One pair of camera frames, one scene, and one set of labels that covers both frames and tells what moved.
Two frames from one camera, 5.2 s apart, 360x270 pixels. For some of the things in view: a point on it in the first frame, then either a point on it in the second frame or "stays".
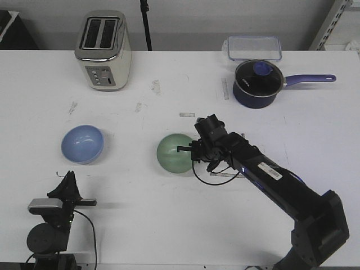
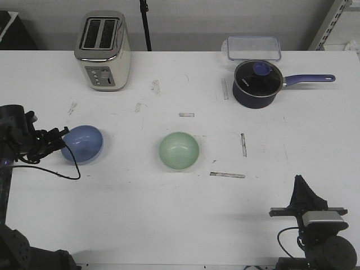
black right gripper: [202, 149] -> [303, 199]
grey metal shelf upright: [329, 23] stays
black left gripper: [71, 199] -> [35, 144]
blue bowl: [82, 144] stays
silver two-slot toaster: [103, 45] stays
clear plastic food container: [253, 47] stays
